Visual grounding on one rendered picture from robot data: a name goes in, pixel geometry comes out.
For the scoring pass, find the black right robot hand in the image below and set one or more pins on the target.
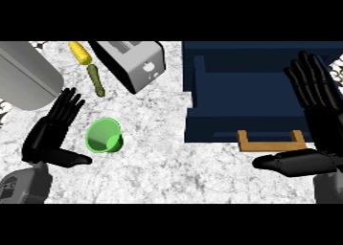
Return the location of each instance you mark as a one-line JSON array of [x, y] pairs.
[[327, 127]]

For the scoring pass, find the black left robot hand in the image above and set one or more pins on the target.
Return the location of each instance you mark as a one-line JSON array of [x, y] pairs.
[[50, 134]]

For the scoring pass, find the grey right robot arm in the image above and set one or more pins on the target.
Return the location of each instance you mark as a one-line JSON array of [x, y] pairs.
[[335, 186]]

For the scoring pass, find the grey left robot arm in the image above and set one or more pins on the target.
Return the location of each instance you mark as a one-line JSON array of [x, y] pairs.
[[23, 186]]

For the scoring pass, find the green cup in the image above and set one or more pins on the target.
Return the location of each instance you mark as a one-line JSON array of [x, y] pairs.
[[104, 135]]

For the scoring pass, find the dark blue open drawer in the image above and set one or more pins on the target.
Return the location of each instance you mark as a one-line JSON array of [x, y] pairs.
[[255, 92]]

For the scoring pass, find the large grey rounded appliance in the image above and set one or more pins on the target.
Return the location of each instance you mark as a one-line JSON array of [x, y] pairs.
[[22, 75]]

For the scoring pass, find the green cucumber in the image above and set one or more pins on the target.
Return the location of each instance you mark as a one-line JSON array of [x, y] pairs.
[[96, 80]]

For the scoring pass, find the yellow corn cob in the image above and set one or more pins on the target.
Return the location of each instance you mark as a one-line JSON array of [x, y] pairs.
[[81, 53]]

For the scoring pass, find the grey toaster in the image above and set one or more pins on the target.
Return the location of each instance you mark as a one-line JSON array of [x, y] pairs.
[[134, 65]]

